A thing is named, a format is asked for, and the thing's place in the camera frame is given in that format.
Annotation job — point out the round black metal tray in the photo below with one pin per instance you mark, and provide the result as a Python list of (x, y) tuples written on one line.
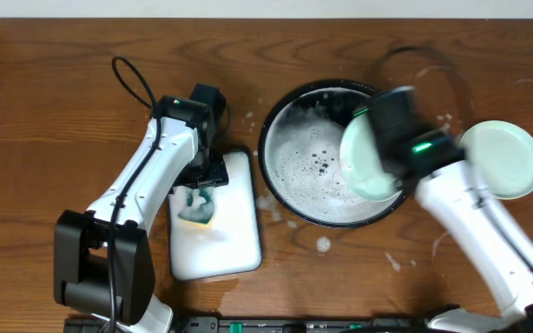
[(299, 155)]

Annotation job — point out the green yellow sponge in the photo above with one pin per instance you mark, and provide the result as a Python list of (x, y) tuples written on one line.
[(196, 205)]

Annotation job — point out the rectangular tray of soap foam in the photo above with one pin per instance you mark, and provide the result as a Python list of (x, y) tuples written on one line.
[(230, 242)]

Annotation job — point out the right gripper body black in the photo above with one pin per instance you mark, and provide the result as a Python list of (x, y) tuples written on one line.
[(433, 131)]

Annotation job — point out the mint green plate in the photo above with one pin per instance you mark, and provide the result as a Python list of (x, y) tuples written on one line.
[(502, 153)]

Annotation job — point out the mint plate with red stain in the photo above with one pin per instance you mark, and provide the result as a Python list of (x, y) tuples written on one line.
[(361, 167)]

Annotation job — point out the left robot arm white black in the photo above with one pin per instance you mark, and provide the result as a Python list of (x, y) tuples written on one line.
[(102, 257)]

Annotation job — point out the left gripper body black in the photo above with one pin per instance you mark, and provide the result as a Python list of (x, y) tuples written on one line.
[(208, 175)]

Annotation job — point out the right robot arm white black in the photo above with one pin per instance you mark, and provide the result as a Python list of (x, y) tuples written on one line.
[(445, 183)]

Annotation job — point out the black base rail with buttons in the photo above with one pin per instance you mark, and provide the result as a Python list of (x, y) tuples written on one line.
[(209, 324)]

